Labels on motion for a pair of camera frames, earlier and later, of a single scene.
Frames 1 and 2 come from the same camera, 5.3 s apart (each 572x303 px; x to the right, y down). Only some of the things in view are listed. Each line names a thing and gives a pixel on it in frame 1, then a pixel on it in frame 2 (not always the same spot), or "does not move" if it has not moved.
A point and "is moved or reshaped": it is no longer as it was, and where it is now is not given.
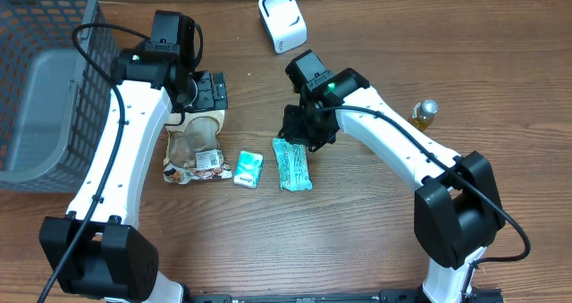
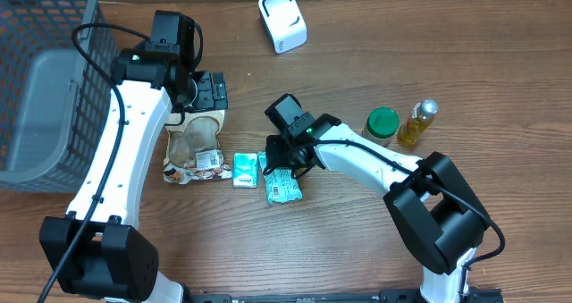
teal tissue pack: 294,171 is moved or reshaped
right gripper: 298,135 to 281,159
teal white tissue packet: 248,169 does not move
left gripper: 205,99 does not move
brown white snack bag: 192,147 does not move
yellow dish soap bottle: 423,114 does not move
